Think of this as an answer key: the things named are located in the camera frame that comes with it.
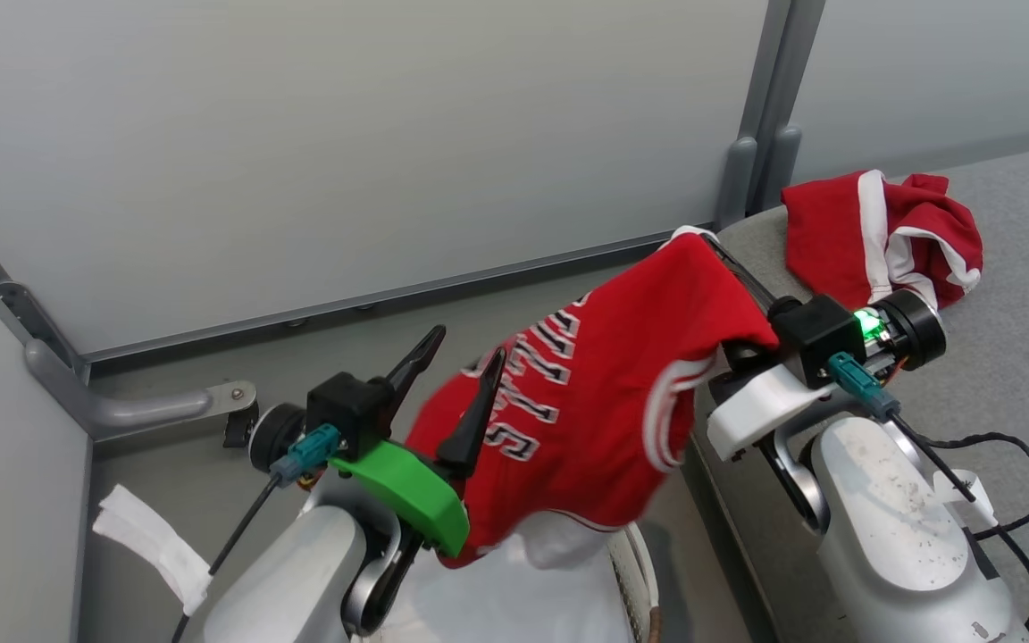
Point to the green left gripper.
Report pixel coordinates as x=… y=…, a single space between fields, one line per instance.
x=412 y=491

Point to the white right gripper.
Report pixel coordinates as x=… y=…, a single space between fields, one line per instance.
x=760 y=411

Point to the red shorts with white stripes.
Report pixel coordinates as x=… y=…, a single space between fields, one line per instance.
x=827 y=232

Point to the red basketball jersey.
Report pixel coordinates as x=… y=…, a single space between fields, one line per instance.
x=622 y=384

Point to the black caster wheel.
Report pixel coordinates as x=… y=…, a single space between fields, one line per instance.
x=238 y=433

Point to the grey metal partition foot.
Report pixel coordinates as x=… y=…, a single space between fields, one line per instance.
x=139 y=409

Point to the white tape tag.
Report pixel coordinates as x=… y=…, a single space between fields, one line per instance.
x=153 y=545

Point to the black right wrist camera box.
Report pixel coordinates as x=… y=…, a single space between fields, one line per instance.
x=818 y=335

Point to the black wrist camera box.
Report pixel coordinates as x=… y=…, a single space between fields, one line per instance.
x=818 y=335
x=345 y=411

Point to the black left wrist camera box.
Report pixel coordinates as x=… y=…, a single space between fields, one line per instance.
x=345 y=411

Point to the grey partition base rail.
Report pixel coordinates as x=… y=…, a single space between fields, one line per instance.
x=407 y=295

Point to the grey double partition post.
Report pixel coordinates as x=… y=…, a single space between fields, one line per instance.
x=769 y=98

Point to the grey corner partition post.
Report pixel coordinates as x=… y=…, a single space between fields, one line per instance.
x=5 y=295

